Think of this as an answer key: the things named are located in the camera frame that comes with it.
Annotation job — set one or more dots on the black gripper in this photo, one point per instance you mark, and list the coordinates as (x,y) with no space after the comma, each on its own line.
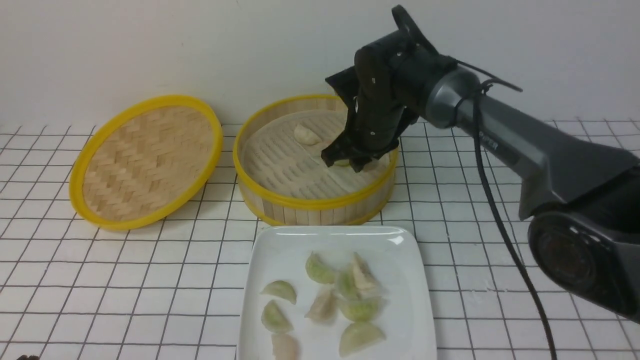
(385,90)

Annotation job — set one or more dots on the green dumpling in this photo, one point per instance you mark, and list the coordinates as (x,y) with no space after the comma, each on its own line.
(342,163)

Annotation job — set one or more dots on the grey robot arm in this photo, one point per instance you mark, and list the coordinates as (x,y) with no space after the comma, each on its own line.
(582,197)

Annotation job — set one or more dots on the green dumpling plate back centre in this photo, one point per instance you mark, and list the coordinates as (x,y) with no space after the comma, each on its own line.
(317,270)

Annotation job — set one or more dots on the green dumpling plate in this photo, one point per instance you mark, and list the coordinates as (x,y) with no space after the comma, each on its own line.
(282,289)
(317,270)
(274,320)
(359,336)
(362,310)

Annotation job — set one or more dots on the white dumpling plate back right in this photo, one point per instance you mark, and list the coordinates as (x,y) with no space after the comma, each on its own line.
(364,280)

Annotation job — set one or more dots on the white square plate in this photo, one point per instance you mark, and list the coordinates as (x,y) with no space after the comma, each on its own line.
(393,257)

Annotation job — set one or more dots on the pinkish dumpling plate centre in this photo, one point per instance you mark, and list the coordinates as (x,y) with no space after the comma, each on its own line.
(323,308)

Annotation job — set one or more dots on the green dumpling plate lower left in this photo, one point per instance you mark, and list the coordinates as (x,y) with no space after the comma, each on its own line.
(274,320)

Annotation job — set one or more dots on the green dumpling plate lower right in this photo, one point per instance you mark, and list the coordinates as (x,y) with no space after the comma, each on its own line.
(359,336)

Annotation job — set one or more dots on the pink dumpling plate bottom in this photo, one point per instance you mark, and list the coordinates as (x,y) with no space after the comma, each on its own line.
(284,346)

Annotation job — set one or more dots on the white dumpling in steamer back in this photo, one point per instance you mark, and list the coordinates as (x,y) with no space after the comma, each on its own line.
(305,136)

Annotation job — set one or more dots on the yellow rimmed bamboo steamer basket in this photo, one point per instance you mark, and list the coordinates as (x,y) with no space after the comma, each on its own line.
(287,184)

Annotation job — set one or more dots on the yellow rimmed bamboo steamer lid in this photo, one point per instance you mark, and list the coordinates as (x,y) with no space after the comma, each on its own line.
(146,162)

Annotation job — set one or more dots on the white checkered tablecloth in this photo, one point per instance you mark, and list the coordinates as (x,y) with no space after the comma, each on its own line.
(174,289)

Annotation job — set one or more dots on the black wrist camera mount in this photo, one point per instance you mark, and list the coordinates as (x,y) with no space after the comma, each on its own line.
(408,26)

